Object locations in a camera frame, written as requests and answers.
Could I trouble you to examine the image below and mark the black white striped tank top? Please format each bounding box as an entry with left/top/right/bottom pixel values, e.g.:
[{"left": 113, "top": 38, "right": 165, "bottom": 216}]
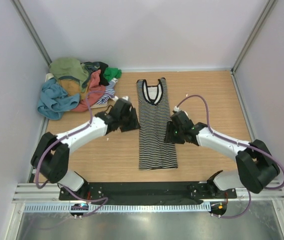
[{"left": 136, "top": 77, "right": 178, "bottom": 171}]

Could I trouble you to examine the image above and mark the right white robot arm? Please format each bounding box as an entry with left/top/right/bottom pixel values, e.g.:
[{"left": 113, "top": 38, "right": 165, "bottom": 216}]
[{"left": 165, "top": 111, "right": 281, "bottom": 198}]

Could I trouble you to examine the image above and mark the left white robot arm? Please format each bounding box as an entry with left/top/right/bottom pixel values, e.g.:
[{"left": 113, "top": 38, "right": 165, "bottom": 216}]
[{"left": 30, "top": 98, "right": 140, "bottom": 200}]

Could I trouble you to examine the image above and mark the blue white striped tank top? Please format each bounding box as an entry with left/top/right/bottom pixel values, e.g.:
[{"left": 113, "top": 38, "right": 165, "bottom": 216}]
[{"left": 95, "top": 77, "right": 118, "bottom": 106}]

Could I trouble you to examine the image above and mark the salmon pink tank top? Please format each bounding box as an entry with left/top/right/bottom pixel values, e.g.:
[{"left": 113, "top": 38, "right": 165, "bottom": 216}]
[{"left": 71, "top": 70, "right": 106, "bottom": 113}]

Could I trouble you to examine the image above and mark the bright green tank top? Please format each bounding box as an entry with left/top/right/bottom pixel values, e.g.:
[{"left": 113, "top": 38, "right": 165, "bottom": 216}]
[{"left": 103, "top": 67, "right": 122, "bottom": 82}]

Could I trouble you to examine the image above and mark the mustard yellow tank top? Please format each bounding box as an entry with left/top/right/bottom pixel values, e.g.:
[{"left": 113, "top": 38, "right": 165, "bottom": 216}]
[{"left": 57, "top": 79, "right": 89, "bottom": 100}]

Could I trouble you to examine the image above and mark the light blue tank top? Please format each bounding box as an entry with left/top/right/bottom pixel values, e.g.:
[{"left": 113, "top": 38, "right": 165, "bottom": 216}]
[{"left": 37, "top": 77, "right": 80, "bottom": 121}]

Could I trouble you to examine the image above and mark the olive green tank top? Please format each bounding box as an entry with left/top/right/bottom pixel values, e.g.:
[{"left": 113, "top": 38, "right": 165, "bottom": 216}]
[{"left": 49, "top": 57, "right": 90, "bottom": 89}]

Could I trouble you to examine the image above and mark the white tray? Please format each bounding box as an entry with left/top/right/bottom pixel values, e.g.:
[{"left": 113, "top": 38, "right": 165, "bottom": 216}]
[{"left": 45, "top": 73, "right": 108, "bottom": 109}]

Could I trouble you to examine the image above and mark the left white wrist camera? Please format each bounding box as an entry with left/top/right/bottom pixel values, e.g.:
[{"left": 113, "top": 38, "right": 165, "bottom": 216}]
[{"left": 112, "top": 96, "right": 130, "bottom": 103}]

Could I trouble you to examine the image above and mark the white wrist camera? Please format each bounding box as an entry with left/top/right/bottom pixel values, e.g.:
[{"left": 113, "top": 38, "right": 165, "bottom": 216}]
[
  {"left": 112, "top": 96, "right": 130, "bottom": 103},
  {"left": 173, "top": 106, "right": 188, "bottom": 116}
]

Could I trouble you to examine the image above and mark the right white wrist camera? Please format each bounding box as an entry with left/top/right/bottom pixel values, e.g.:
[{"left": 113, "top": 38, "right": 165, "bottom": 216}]
[{"left": 173, "top": 106, "right": 188, "bottom": 116}]

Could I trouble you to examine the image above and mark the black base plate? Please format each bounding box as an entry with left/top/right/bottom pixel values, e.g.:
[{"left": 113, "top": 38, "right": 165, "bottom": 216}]
[{"left": 58, "top": 180, "right": 237, "bottom": 204}]

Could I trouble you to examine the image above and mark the slotted cable duct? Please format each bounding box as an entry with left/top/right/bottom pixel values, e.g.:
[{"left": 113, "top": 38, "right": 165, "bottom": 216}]
[{"left": 24, "top": 202, "right": 211, "bottom": 213}]

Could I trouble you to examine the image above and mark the aluminium frame rail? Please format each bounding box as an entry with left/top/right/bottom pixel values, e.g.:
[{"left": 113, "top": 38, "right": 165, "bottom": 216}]
[{"left": 13, "top": 181, "right": 284, "bottom": 206}]

